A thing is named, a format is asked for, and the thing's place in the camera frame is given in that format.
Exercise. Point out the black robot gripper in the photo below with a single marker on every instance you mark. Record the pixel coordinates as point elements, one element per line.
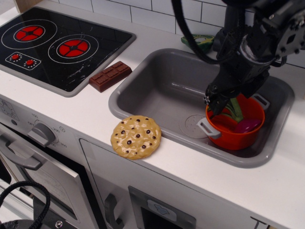
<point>243,74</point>

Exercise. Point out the purple toy beet green leaves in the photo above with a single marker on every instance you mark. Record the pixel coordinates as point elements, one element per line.
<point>240,116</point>

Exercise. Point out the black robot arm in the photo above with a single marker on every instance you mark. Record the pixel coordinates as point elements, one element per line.
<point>257,34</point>

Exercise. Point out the grey plastic sink basin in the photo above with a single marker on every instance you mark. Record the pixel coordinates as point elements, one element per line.
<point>169,86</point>

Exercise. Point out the dark grey toy faucet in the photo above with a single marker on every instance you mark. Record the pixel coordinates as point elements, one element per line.
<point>219,40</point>

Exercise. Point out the green toy avocado half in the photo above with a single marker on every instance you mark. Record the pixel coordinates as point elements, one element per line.
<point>204,42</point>

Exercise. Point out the chocolate chip toy cookie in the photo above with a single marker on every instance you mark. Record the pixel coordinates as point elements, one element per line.
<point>136,137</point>

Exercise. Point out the brown toy chocolate bar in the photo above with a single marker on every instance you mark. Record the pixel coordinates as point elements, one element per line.
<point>110,76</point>

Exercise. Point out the white dishwasher cabinet door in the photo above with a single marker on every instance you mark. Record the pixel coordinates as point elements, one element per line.
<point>147,199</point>

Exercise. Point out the black toy stove top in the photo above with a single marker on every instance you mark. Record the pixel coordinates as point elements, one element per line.
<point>58,52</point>

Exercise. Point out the grey oven temperature knob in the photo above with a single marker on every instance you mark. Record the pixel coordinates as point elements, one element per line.
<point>42,135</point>

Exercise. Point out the white toy oven door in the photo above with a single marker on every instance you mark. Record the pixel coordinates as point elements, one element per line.
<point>26,162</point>

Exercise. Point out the orange toy pot grey handles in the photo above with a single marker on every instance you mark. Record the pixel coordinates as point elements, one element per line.
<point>225,139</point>

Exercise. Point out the grey cabinet door handle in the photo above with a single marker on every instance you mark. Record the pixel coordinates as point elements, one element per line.
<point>109,206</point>

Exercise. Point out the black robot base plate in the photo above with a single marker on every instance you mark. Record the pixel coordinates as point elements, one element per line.
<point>50,221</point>

